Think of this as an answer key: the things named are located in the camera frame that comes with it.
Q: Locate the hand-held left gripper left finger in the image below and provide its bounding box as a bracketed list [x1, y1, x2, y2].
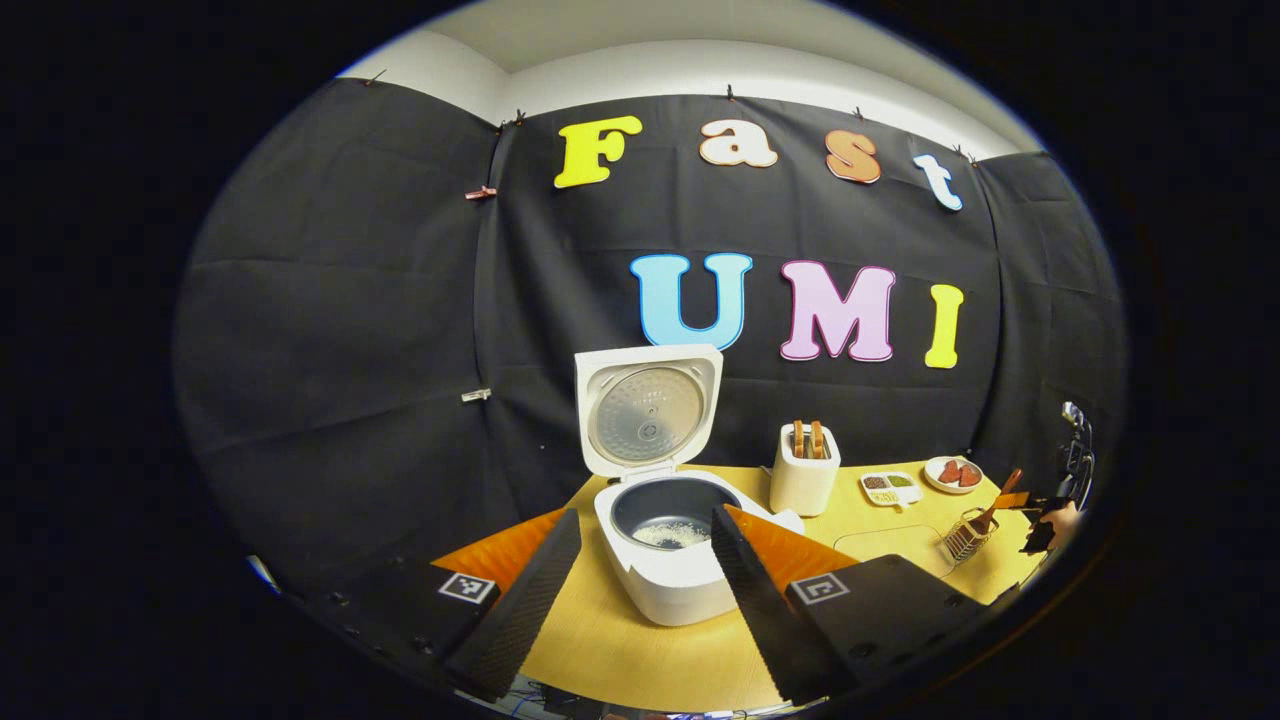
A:
[285, 507, 583, 703]

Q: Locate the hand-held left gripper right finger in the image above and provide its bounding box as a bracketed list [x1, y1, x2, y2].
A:
[710, 503, 1021, 706]

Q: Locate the brown wooden spoon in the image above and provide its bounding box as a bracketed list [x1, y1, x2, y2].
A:
[975, 468, 1024, 536]

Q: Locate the white rice cooker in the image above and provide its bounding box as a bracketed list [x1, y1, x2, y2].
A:
[574, 344, 806, 628]

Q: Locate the white round plate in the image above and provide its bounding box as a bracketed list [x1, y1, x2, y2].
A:
[923, 456, 985, 495]

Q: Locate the white divided dish with beans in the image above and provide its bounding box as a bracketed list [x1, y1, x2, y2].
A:
[860, 471, 923, 507]

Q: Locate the white toaster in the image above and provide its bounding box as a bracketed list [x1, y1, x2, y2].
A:
[769, 421, 842, 518]

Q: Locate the clear plastic container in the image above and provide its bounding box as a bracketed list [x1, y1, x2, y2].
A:
[833, 525, 956, 579]

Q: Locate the black backdrop cloth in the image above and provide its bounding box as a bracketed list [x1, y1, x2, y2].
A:
[172, 78, 1129, 601]

